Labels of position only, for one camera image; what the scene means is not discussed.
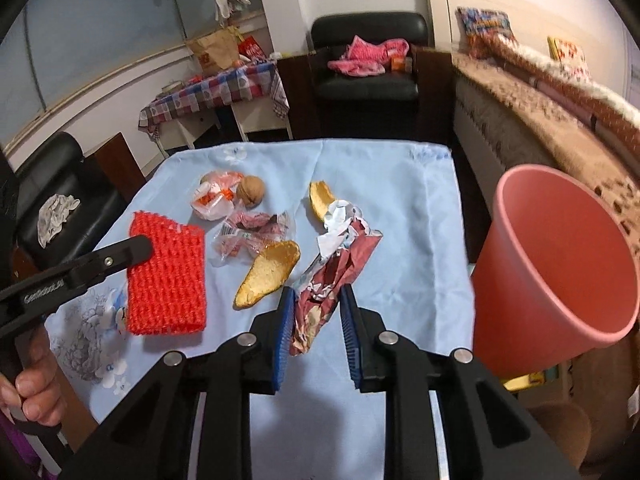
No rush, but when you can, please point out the black armchair with white cloth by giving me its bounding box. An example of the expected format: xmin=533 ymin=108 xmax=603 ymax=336
xmin=10 ymin=131 xmax=146 ymax=261

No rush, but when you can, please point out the cream bed headboard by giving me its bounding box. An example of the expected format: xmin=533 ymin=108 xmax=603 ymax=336
xmin=425 ymin=0 xmax=606 ymax=61

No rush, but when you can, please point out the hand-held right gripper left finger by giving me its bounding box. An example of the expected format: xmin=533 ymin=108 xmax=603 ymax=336
xmin=60 ymin=286 xmax=297 ymax=480

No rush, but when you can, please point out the bed with brown blanket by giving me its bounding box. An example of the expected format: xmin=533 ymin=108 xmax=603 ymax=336
xmin=452 ymin=52 xmax=640 ymax=271

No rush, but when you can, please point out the dotted pink quilt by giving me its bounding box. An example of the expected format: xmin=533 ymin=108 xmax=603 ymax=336
xmin=472 ymin=35 xmax=640 ymax=131

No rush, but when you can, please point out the large orange peel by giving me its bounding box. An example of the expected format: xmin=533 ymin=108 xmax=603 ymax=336
xmin=234 ymin=240 xmax=301 ymax=310

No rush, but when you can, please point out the white orange plastic wrapper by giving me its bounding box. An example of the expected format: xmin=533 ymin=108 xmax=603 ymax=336
xmin=191 ymin=170 xmax=246 ymax=222

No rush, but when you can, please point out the blue window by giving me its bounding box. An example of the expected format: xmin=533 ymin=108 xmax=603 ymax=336
xmin=0 ymin=0 xmax=273 ymax=146

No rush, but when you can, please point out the red foil snack wrapper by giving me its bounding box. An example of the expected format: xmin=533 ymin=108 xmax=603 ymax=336
xmin=289 ymin=199 xmax=384 ymax=357

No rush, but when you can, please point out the colourful cartoon pillow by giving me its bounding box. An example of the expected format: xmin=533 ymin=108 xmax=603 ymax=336
xmin=457 ymin=6 xmax=516 ymax=41

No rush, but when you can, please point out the yellow book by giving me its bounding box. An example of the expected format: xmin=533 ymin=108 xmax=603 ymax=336
xmin=502 ymin=369 xmax=561 ymax=392

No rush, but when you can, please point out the brown walnut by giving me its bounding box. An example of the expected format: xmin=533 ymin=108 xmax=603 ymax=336
xmin=236 ymin=175 xmax=265 ymax=207

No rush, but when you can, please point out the white side table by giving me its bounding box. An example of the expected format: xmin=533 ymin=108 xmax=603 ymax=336
xmin=160 ymin=105 xmax=293 ymax=151

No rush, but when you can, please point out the yellow flowered pillow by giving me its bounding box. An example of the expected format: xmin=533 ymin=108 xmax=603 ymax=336
xmin=547 ymin=36 xmax=591 ymax=81

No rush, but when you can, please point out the brown paper bag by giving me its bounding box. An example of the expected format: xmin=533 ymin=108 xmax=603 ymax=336
xmin=186 ymin=27 xmax=240 ymax=71

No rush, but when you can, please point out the white crumpled cloth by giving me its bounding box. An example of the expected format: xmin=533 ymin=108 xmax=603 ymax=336
xmin=37 ymin=194 xmax=81 ymax=248

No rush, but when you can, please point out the pink clothing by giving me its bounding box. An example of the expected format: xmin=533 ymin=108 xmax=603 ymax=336
xmin=327 ymin=35 xmax=411 ymax=78

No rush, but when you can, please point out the black armchair with pink clothing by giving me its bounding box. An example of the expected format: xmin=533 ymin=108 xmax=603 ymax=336
xmin=277 ymin=11 xmax=453 ymax=141

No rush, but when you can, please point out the clear red candy wrapper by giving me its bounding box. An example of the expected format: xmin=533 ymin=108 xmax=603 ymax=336
xmin=210 ymin=210 xmax=297 ymax=267

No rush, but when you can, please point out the small orange peel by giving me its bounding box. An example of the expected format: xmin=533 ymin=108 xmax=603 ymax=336
xmin=308 ymin=181 xmax=337 ymax=223

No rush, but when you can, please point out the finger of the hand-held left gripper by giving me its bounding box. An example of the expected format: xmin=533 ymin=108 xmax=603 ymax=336
xmin=70 ymin=234 xmax=156 ymax=291

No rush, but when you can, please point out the table with checkered cloth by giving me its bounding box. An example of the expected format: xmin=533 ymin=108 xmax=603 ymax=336
xmin=138 ymin=60 xmax=290 ymax=136

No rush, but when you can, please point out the red foam fruit net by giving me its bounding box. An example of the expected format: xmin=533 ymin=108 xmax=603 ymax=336
xmin=125 ymin=210 xmax=208 ymax=336

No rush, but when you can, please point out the person's left hand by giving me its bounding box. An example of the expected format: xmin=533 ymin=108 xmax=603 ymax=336
xmin=0 ymin=332 xmax=67 ymax=427

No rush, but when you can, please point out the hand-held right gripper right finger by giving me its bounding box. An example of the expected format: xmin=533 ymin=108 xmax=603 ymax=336
xmin=339 ymin=284 xmax=581 ymax=480

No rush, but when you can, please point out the red gift bag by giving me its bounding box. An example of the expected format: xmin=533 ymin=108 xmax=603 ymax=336
xmin=237 ymin=37 xmax=266 ymax=63

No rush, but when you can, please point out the pink plastic bin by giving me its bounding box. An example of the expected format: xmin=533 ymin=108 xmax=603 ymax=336
xmin=470 ymin=164 xmax=640 ymax=380

